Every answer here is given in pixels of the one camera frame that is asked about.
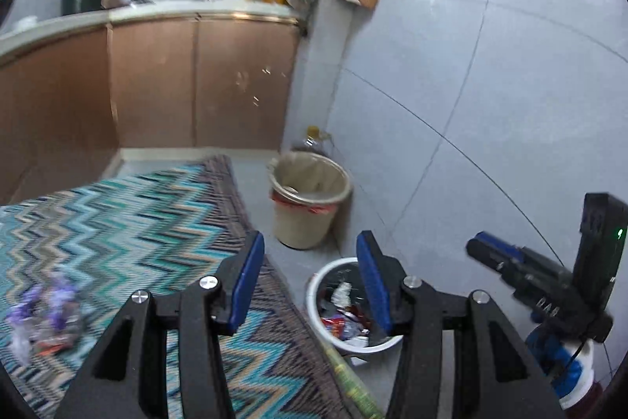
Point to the white plastic bin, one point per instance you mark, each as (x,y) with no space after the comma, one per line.
(319,301)

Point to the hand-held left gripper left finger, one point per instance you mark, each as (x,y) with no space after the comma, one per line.
(245,286)

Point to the purple plastic bag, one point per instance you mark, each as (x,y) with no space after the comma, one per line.
(54,301)

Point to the clear oil bottle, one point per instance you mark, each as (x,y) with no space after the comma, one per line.
(314,139)

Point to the red snack wrapper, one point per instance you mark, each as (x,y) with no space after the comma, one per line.
(343,325)

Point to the clear wrapper with red print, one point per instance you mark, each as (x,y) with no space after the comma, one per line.
(44,340)

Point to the white paper tissue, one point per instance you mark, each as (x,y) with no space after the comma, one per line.
(342,294)

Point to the beige trash bin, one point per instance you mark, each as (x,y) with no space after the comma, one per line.
(304,222)

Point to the zigzag patterned blanket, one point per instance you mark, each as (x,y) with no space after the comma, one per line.
(147,227)

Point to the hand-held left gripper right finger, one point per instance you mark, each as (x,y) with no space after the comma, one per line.
(375,286)

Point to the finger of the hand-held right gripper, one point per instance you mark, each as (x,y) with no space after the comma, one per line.
(500,244)
(485,256)

